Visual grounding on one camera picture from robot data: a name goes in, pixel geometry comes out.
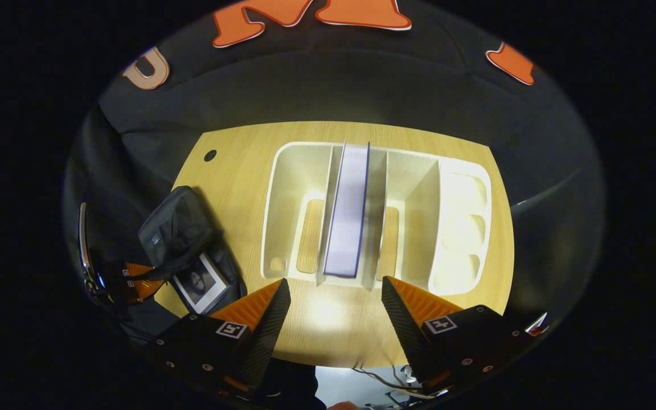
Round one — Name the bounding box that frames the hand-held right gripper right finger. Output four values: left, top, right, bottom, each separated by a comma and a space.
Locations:
380, 276, 536, 393

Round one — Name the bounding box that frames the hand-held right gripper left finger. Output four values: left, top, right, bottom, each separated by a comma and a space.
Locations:
156, 278, 293, 399

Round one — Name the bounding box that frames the book with grey cover picture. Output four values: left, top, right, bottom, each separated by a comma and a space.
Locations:
171, 252, 231, 315

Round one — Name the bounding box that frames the black schoolbag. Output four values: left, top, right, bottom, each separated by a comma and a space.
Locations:
118, 185, 249, 345

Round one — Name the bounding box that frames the white bookshelf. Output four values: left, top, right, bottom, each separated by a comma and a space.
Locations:
260, 141, 494, 297

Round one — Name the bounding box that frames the book with blue cover picture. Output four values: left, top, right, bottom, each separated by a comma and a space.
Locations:
322, 142, 371, 279

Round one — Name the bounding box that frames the person's dark clothing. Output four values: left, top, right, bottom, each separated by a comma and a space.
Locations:
265, 359, 327, 410

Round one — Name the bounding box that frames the white side table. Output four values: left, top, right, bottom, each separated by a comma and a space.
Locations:
524, 311, 551, 338

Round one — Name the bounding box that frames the tangle of floor cables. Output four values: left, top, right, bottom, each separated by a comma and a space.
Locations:
352, 364, 451, 402

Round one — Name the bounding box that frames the black curved cable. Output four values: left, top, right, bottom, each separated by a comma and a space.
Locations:
509, 167, 586, 216

